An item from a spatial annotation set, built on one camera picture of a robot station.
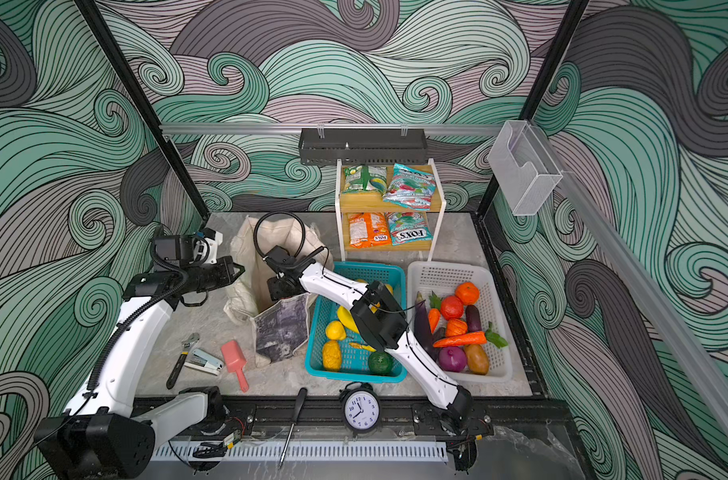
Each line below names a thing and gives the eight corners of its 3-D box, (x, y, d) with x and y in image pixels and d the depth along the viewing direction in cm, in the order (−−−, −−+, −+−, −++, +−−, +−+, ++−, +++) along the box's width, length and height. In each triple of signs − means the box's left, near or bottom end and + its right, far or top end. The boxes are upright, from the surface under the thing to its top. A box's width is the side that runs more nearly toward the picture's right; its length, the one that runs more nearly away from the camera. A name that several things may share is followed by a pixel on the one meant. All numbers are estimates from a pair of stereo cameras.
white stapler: (188, 366, 84) (184, 363, 81) (198, 351, 86) (194, 347, 84) (217, 376, 82) (214, 373, 80) (227, 360, 85) (223, 356, 83)
